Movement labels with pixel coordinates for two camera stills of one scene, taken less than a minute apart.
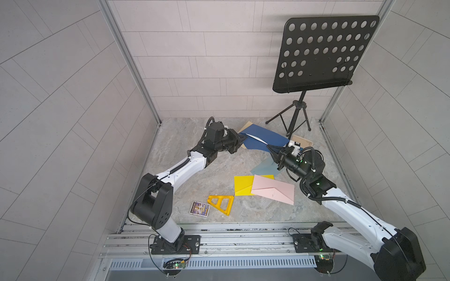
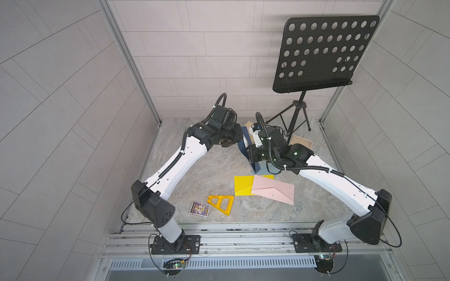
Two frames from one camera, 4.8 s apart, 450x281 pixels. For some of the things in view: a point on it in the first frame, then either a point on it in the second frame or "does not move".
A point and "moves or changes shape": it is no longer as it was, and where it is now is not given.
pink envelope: x=268 y=187 does not move
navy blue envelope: x=266 y=137 moves or changes shape
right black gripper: x=279 y=156 -> x=252 y=155
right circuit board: x=324 y=263 does not move
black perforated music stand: x=319 y=52 does not move
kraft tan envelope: x=245 y=126 does not move
